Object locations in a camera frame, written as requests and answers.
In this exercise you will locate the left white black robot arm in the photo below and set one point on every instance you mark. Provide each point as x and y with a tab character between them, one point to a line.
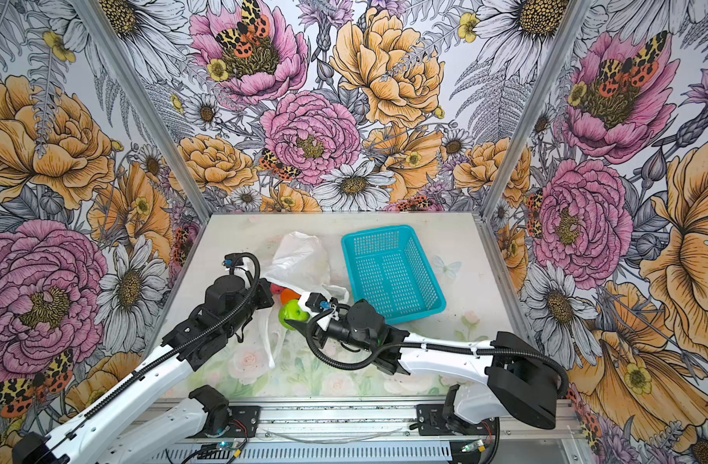
87	436

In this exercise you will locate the teal plastic basket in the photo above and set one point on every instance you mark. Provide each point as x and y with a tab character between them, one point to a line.
388	268

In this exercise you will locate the left aluminium corner post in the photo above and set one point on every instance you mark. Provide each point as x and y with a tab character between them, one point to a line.
97	24

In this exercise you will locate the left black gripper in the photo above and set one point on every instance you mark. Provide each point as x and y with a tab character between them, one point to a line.
263	293

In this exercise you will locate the orange toy fruit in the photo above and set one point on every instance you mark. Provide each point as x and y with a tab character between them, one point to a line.
288	295

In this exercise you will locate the aluminium corner post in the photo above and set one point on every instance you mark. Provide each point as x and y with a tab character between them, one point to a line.
97	24
568	30

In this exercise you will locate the green toy apple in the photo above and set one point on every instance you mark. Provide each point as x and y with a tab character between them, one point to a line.
292	312

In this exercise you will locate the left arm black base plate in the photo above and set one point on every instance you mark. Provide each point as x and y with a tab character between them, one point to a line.
234	421

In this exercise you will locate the white plastic bag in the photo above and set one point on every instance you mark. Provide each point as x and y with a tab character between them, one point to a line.
298	262

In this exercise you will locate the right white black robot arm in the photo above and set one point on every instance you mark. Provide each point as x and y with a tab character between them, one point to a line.
502	377

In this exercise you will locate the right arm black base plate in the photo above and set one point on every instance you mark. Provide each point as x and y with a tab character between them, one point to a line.
432	420

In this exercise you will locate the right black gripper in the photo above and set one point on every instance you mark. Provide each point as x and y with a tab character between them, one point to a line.
318	334

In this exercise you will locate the green circuit board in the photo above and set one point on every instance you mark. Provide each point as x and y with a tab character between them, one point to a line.
217	449

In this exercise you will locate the right aluminium corner post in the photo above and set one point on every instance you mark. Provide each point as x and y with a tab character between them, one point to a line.
568	30

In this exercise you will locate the white vented grille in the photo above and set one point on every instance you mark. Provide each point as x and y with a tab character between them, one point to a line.
359	452

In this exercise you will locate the aluminium front rail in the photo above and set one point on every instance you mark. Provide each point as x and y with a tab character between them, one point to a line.
339	419

